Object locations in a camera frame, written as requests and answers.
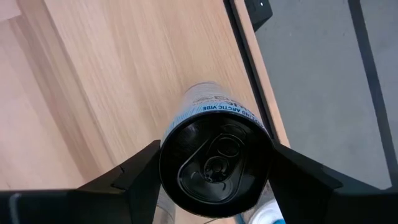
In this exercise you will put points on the blue silver Red Bull can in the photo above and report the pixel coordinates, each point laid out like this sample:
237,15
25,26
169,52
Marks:
267,214

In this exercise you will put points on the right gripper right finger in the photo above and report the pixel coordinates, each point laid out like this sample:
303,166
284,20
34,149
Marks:
326,205

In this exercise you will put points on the white Celsius Arctic Vibe can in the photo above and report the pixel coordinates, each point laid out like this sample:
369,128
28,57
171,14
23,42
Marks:
214,161

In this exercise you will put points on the black aluminium table frame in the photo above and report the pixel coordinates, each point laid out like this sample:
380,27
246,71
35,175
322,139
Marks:
247,62

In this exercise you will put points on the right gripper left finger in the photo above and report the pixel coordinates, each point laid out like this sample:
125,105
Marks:
93,205

